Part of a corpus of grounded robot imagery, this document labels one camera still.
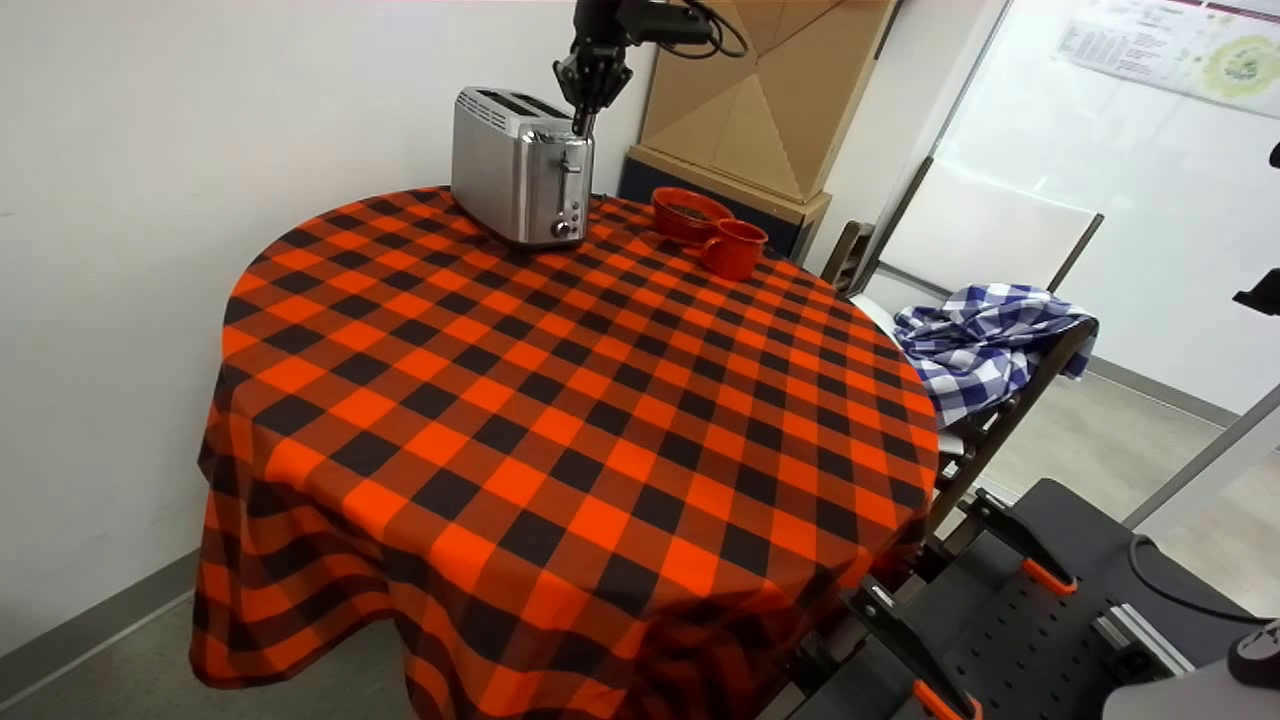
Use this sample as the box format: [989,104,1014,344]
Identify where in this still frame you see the grey curved cover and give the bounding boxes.
[1100,656,1280,720]

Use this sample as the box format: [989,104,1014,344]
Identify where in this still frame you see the dark wooden rack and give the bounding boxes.
[825,157,1108,564]

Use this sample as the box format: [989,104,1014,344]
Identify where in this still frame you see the aluminium mounting rail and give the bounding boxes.
[1093,597,1199,679]

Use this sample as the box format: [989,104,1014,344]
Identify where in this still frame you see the paper poster with chart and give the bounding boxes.
[1055,0,1280,125]

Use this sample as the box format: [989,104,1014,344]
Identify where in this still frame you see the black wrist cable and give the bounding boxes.
[684,0,757,64]

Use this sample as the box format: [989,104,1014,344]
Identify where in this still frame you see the black perforated mounting board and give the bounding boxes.
[850,555,1165,720]

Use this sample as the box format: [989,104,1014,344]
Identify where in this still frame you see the black orange bar clamp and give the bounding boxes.
[961,490,1084,603]
[850,577,993,720]

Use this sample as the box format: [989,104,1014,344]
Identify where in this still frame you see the white leaning panel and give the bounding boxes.
[875,157,1108,300]

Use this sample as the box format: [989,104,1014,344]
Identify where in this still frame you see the black cable on plate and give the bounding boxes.
[1123,532,1265,629]

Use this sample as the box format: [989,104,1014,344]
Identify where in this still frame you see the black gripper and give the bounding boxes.
[552,0,639,141]

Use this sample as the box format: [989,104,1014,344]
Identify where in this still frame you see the tan cardboard box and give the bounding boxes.
[631,0,900,227]

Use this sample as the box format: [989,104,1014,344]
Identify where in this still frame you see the orange black checkered tablecloth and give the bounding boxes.
[187,181,944,720]

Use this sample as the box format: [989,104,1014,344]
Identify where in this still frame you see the large whiteboard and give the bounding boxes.
[931,0,1280,419]

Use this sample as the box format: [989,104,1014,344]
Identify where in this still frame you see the black bracket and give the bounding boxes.
[1230,265,1280,321]

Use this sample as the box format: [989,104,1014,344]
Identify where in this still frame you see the silver two-slot toaster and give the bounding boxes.
[447,84,601,252]

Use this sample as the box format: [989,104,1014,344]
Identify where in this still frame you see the grey metal bar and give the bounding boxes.
[1119,384,1280,532]

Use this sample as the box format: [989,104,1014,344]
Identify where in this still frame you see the red ceramic cup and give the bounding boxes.
[646,183,736,252]

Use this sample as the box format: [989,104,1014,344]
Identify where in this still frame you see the blue white checkered cloth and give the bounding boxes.
[890,277,1100,428]

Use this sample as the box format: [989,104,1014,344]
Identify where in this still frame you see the red mug with handle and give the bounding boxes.
[701,218,772,285]

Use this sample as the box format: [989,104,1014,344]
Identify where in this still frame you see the dark rounded knob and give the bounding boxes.
[1225,618,1280,692]

